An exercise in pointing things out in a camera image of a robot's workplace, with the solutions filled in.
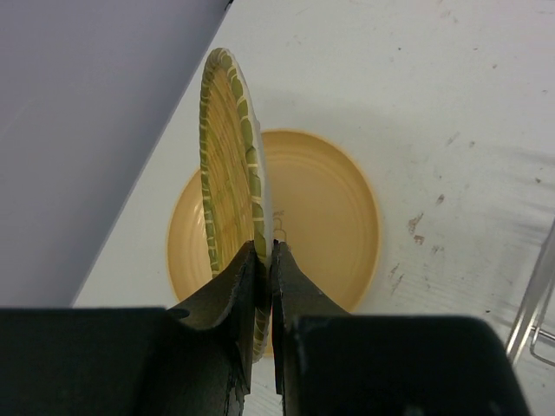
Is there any tan plastic plate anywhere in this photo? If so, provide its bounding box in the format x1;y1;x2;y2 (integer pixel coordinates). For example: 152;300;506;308
166;129;381;312

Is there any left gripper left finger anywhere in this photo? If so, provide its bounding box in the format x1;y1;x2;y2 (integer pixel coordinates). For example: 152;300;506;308
166;242;258;415

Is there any metal wire dish rack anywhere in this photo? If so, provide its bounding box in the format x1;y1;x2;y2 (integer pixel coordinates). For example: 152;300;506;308
506;224;554;367

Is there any green woven pattern plate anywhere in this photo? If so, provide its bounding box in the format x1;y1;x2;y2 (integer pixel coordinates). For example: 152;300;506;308
199;48;273;361

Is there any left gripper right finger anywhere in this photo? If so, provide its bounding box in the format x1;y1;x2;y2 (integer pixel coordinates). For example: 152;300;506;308
270;240;349;415

